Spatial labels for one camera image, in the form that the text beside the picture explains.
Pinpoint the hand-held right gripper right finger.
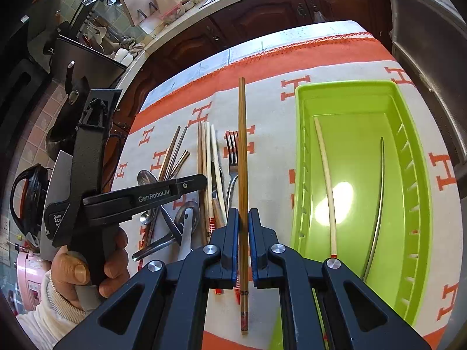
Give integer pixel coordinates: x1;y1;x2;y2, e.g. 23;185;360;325
249;208;432;350

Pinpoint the black round cooker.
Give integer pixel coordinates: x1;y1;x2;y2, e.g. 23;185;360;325
10;164;52;235

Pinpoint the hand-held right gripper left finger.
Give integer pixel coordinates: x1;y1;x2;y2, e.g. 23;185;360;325
55;207;241;350

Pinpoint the pale grid-lined sheet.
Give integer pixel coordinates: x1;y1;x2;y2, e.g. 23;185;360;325
140;19;369;106

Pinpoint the gold metal chopstick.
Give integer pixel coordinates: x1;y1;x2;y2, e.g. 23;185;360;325
168;150;191;180

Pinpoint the large steel spoon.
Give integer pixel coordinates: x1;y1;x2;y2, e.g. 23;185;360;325
174;200;202;234

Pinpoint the orange and white printed blanket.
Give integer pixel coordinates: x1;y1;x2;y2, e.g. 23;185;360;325
109;32;458;350

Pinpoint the steel fork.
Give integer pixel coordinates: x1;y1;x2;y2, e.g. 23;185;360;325
223;131;240;210

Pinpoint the pink rice cooker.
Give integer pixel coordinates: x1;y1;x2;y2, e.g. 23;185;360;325
14;251;52;316

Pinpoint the person's left forearm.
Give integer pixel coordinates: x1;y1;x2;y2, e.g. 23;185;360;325
15;272;101;350

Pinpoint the wall socket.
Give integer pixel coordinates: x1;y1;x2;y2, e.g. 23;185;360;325
0;218;11;265

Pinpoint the black flat panel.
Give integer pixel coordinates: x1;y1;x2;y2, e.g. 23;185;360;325
50;36;128;90

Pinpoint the brown wooden utensil handle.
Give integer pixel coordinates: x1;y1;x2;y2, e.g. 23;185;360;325
212;197;226;228

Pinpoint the silver metal chopstick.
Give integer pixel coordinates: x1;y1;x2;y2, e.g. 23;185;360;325
361;137;386;282
155;126;182;190
166;126;189;181

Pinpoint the brown wooden chopstick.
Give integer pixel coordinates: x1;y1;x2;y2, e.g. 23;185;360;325
197;122;207;246

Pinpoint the green plastic tray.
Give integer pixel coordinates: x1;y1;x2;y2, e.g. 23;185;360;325
269;79;433;350

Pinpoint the dish rack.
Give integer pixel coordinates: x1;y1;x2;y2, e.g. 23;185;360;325
69;5;147;67

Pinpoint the person's left hand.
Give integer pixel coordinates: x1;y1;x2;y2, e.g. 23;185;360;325
50;226;130;312

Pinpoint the bamboo chopstick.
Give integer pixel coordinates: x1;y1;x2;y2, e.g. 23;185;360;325
237;77;250;336

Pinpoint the small steel spoon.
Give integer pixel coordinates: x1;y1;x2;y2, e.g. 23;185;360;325
140;209;161;225

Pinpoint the steel utensil handle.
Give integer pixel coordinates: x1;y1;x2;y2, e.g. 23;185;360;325
132;234;174;262

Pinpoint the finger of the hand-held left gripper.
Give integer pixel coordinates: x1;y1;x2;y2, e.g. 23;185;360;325
174;174;208;195

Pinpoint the aluminium cabinet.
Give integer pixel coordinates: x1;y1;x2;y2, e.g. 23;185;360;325
387;0;467;170

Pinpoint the wooden cutting board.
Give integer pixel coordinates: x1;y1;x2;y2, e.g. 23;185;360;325
120;0;163;27

